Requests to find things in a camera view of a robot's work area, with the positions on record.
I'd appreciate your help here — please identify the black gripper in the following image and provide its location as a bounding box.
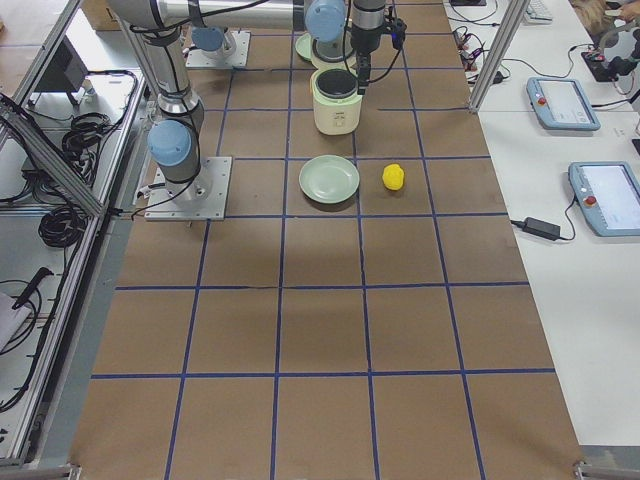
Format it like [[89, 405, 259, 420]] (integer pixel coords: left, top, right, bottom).
[[351, 0, 386, 95]]

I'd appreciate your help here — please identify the green plate left side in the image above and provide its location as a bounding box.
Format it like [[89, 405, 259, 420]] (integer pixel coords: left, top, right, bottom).
[[294, 33, 312, 62]]

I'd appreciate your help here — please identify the green plate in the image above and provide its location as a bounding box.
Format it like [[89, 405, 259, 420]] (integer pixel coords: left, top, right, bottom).
[[299, 155, 360, 204], [294, 33, 312, 62]]

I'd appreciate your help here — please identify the yellow toy pepper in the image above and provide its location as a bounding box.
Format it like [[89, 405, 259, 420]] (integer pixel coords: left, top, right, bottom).
[[382, 163, 405, 191]]

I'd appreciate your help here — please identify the green plate right side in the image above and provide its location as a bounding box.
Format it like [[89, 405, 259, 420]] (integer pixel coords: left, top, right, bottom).
[[299, 155, 360, 204]]

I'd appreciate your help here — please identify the blue teach pendant far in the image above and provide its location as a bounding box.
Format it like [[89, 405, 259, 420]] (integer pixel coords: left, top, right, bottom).
[[526, 77, 601, 132]]

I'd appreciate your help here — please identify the blue teach pendant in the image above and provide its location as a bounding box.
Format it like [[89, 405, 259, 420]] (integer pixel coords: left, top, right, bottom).
[[568, 161, 639, 237], [526, 77, 601, 132]]

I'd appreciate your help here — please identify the black power adapter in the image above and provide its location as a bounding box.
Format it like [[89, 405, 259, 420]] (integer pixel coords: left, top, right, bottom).
[[522, 217, 561, 241]]

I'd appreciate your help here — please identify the blue teach pendant near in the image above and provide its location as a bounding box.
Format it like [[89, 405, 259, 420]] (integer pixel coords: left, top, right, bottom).
[[568, 161, 639, 237]]

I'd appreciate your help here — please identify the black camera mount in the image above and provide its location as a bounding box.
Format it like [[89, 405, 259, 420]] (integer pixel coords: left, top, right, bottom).
[[384, 17, 407, 51]]

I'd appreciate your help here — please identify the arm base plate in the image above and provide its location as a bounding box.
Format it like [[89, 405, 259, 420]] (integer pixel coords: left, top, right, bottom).
[[143, 157, 232, 221], [186, 28, 251, 70]]

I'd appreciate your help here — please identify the aluminium frame post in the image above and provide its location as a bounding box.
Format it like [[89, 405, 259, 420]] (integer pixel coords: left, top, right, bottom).
[[469, 0, 528, 113]]

